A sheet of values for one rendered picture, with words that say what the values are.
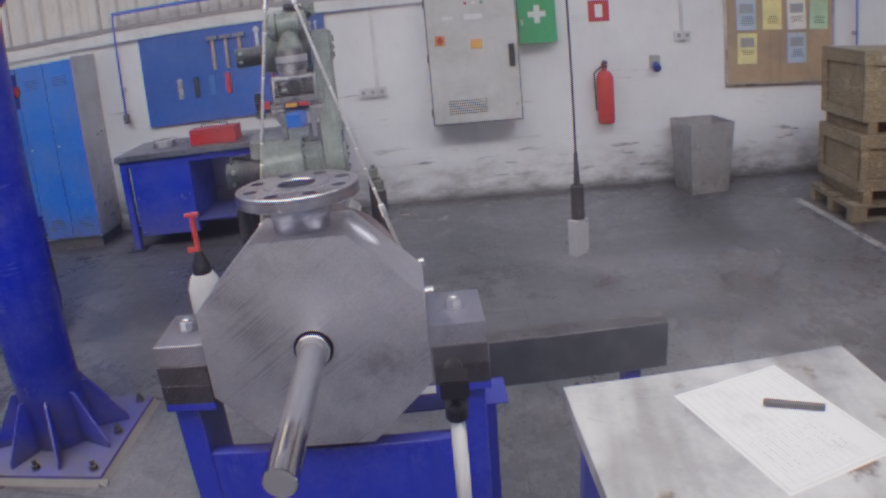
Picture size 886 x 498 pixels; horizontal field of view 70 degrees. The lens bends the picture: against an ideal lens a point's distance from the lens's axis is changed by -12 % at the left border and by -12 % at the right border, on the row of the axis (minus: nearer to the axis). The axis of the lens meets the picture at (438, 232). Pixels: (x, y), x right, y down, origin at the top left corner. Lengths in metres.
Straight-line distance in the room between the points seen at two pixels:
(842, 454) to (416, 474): 0.93
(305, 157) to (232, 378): 2.31
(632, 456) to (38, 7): 7.00
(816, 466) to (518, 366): 0.88
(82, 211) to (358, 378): 5.74
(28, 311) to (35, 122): 3.99
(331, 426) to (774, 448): 0.94
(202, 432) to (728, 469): 1.14
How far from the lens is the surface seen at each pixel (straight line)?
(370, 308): 1.47
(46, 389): 3.47
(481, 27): 6.31
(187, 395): 1.65
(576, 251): 2.43
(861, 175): 6.03
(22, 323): 3.35
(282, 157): 3.76
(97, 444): 3.56
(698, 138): 6.56
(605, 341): 2.01
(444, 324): 1.50
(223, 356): 1.57
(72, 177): 7.06
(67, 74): 6.91
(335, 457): 1.69
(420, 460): 1.68
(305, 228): 1.46
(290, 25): 3.58
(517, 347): 1.96
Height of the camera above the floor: 1.73
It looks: 17 degrees down
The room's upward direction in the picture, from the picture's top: 5 degrees counter-clockwise
